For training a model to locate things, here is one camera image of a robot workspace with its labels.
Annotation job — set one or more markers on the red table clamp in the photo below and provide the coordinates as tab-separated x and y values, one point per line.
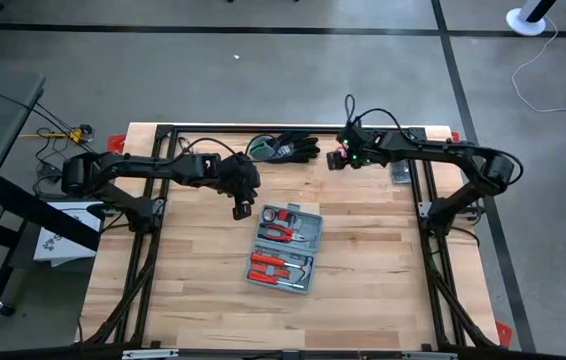
504	334
456	135
115	144

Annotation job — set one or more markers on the white cardboard box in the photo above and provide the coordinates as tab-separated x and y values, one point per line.
63	240

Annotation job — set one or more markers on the silver bracket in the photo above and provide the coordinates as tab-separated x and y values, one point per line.
428	356
150	354

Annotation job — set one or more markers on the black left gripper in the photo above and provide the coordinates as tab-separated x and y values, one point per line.
238	175

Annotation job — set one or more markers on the black aluminium table frame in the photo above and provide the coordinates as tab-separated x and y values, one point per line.
313	129

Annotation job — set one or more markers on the small red utility knife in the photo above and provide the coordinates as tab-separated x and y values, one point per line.
261	269

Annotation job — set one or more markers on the black power adapter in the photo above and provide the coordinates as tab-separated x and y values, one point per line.
49	172

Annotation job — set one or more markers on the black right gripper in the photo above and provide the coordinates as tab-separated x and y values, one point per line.
365	147

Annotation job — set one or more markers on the hex key set red holder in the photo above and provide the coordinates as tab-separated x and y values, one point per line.
283	216

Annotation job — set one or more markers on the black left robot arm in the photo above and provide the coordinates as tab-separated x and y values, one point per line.
153	167

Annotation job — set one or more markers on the white round pedestal base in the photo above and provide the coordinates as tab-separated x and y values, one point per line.
523	25

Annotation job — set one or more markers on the black work glove green cuff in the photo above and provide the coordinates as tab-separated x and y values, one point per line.
283	155
300	140

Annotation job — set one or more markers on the black rectangular bar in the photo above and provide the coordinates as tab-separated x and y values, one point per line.
400	172

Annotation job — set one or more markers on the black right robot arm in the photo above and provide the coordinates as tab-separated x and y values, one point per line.
463	160

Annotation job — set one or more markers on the grey plastic tool case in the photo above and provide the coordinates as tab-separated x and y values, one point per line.
285	247

